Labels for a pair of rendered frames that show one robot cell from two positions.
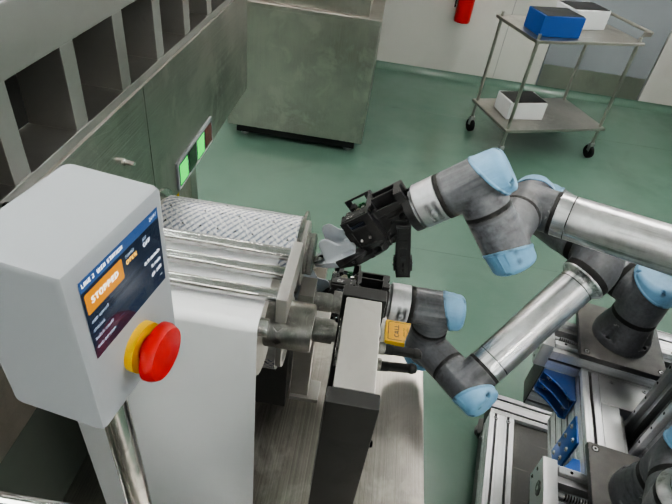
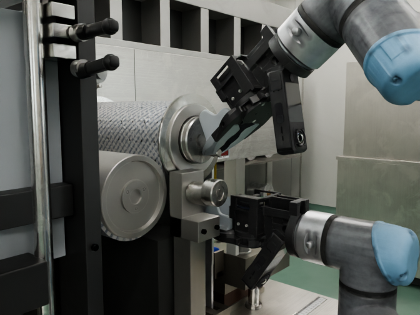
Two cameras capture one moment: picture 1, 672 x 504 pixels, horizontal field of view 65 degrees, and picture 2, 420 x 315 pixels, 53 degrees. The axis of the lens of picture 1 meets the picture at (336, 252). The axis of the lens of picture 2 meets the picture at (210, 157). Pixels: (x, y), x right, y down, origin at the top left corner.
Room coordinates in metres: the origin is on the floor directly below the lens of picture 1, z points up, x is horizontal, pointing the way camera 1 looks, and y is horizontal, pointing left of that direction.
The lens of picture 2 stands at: (0.20, -0.39, 1.30)
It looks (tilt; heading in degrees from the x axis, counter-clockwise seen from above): 7 degrees down; 39
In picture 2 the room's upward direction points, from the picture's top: straight up
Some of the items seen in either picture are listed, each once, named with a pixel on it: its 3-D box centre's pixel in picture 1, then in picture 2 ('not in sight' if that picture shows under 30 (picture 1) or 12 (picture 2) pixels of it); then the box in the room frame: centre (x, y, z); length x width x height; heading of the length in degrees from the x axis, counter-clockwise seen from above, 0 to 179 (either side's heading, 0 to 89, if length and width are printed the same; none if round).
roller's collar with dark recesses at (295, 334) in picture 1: (290, 324); not in sight; (0.47, 0.04, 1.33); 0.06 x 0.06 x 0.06; 88
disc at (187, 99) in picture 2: (301, 252); (192, 139); (0.72, 0.06, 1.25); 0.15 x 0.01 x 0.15; 178
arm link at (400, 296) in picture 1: (397, 303); (315, 237); (0.77, -0.14, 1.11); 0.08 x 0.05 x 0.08; 178
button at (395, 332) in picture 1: (399, 335); not in sight; (0.87, -0.18, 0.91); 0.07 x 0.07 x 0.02; 88
